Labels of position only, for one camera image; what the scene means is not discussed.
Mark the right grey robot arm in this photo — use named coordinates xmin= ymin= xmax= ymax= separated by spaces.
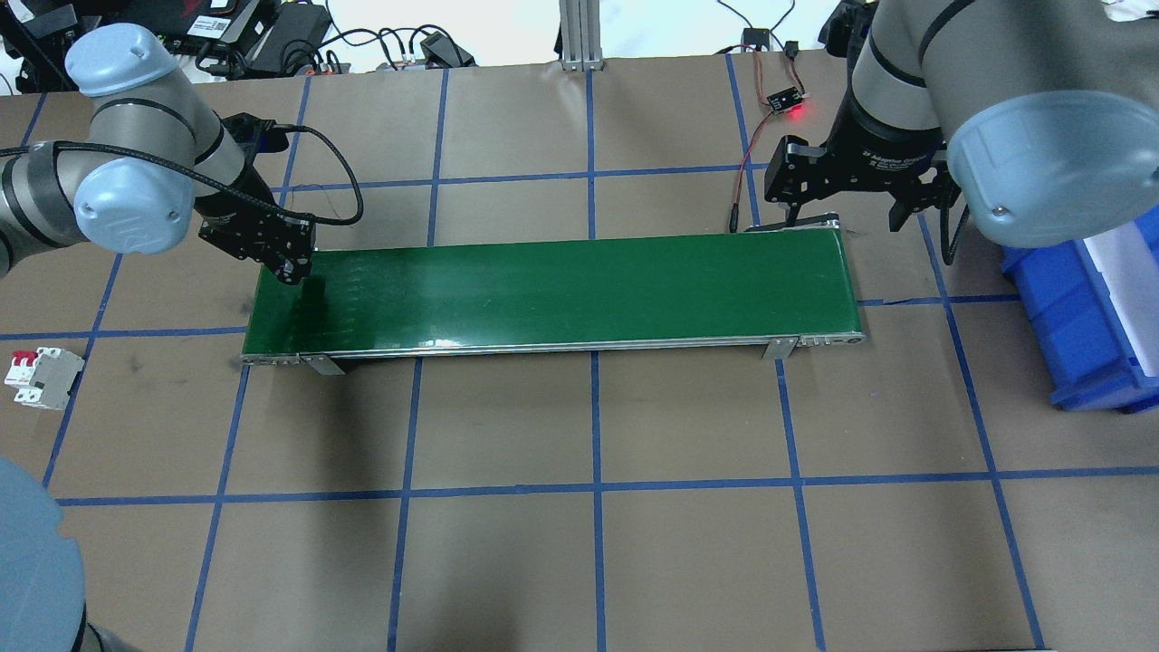
xmin=764 ymin=1 xmax=1158 ymax=248

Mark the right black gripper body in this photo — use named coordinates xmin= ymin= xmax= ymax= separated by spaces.
xmin=764 ymin=91 xmax=961 ymax=211

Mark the red black conveyor cable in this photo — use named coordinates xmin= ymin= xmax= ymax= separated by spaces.
xmin=730 ymin=47 xmax=799 ymax=234

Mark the blue plastic bin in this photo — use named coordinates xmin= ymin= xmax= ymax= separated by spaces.
xmin=1001 ymin=208 xmax=1158 ymax=413

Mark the green conveyor belt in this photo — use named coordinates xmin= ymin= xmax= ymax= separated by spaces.
xmin=241 ymin=224 xmax=867 ymax=375

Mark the white red circuit breaker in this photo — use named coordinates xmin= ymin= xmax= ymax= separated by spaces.
xmin=3 ymin=347 xmax=86 ymax=411

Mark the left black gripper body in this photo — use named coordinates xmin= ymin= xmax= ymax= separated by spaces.
xmin=197 ymin=191 xmax=315 ymax=273

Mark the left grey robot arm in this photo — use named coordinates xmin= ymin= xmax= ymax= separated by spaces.
xmin=3 ymin=24 xmax=314 ymax=651

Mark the white foam bin liner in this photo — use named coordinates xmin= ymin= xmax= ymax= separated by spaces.
xmin=1083 ymin=224 xmax=1158 ymax=378

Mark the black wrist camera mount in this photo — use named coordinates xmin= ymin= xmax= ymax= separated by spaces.
xmin=221 ymin=112 xmax=302 ymax=166

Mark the aluminium frame post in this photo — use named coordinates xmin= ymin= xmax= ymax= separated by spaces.
xmin=559 ymin=0 xmax=605 ymax=72

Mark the small sensor board red LED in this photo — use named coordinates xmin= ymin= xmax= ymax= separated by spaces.
xmin=766 ymin=87 xmax=809 ymax=115

